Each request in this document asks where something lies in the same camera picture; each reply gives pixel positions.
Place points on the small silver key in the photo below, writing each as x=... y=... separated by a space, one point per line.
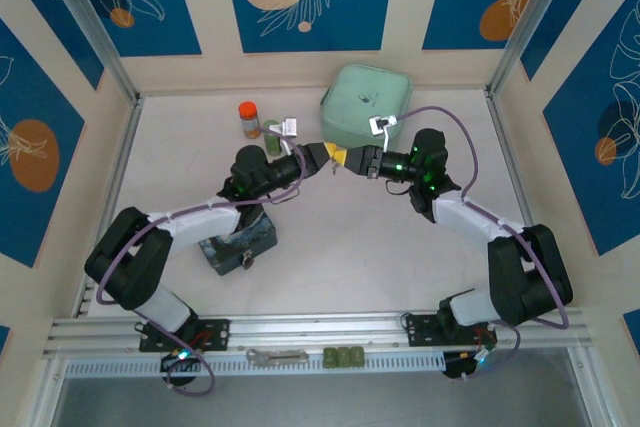
x=332 y=167

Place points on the painted blue tin box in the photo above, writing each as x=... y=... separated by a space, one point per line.
x=250 y=242

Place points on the black padlock silver shackle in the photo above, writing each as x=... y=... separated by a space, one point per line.
x=247 y=261

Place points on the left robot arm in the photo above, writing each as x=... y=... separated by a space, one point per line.
x=200 y=224

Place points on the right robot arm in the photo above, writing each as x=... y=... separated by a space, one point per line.
x=470 y=219

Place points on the green bottle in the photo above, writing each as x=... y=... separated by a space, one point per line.
x=271 y=139

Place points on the orange lid spice jar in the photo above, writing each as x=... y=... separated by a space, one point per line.
x=249 y=119

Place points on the mint green zip case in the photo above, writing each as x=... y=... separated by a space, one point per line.
x=360 y=97

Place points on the green block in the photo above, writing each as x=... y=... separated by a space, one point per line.
x=330 y=357
x=355 y=356
x=343 y=357

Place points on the black controller box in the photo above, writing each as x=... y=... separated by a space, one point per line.
x=467 y=364
x=177 y=364

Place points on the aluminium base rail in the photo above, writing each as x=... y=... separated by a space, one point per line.
x=310 y=329

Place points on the aluminium frame post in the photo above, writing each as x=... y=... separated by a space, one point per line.
x=90 y=22
x=532 y=22

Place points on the silver metal bracket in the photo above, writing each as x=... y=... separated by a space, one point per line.
x=277 y=357

